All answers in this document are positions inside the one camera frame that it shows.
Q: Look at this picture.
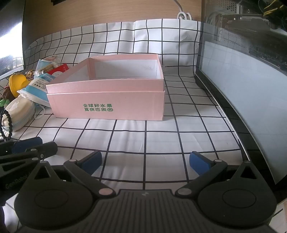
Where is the pink cardboard box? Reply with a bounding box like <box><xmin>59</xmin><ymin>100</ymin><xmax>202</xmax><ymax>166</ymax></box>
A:
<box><xmin>46</xmin><ymin>54</ymin><xmax>166</xmax><ymax>122</ymax></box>

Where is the glass panel computer case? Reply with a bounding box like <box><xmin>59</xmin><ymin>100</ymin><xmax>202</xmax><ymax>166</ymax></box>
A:
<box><xmin>195</xmin><ymin>0</ymin><xmax>287</xmax><ymax>203</ymax></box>

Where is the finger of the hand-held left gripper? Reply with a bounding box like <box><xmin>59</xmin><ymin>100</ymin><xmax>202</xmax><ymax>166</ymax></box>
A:
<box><xmin>0</xmin><ymin>136</ymin><xmax>43</xmax><ymax>155</ymax></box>
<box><xmin>0</xmin><ymin>141</ymin><xmax>58</xmax><ymax>171</ymax></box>

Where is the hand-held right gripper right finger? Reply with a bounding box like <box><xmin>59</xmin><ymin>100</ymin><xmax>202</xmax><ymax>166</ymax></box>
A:
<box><xmin>175</xmin><ymin>151</ymin><xmax>259</xmax><ymax>198</ymax></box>

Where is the beige round pouch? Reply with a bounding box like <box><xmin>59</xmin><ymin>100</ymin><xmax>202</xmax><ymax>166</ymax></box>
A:
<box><xmin>2</xmin><ymin>95</ymin><xmax>36</xmax><ymax>132</ymax></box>

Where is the white cable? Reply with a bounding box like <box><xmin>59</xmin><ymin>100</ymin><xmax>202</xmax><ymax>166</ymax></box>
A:
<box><xmin>173</xmin><ymin>0</ymin><xmax>193</xmax><ymax>20</ymax></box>

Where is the yellow cable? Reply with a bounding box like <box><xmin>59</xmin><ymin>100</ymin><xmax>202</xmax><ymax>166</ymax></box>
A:
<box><xmin>262</xmin><ymin>0</ymin><xmax>287</xmax><ymax>16</ymax></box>

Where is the red packet with white circle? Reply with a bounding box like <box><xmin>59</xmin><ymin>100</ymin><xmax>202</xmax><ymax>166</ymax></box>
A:
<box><xmin>46</xmin><ymin>63</ymin><xmax>69</xmax><ymax>78</ymax></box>

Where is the pale blue cotton swab packet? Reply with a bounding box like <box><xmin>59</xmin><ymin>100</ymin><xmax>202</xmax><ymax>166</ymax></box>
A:
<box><xmin>35</xmin><ymin>56</ymin><xmax>61</xmax><ymax>78</ymax></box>

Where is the black beaded bracelet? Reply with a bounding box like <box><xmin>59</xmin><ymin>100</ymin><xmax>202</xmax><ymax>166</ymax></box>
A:
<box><xmin>0</xmin><ymin>108</ymin><xmax>13</xmax><ymax>142</ymax></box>

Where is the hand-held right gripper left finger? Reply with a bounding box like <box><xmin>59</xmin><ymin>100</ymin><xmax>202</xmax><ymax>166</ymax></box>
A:
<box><xmin>34</xmin><ymin>150</ymin><xmax>116</xmax><ymax>198</ymax></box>

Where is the yellow soft toy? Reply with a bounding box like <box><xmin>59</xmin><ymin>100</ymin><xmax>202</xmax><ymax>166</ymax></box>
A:
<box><xmin>8</xmin><ymin>71</ymin><xmax>36</xmax><ymax>98</ymax></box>

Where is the blue face mask packet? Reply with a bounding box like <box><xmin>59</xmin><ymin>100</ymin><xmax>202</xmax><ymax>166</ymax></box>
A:
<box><xmin>17</xmin><ymin>73</ymin><xmax>59</xmax><ymax>108</ymax></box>

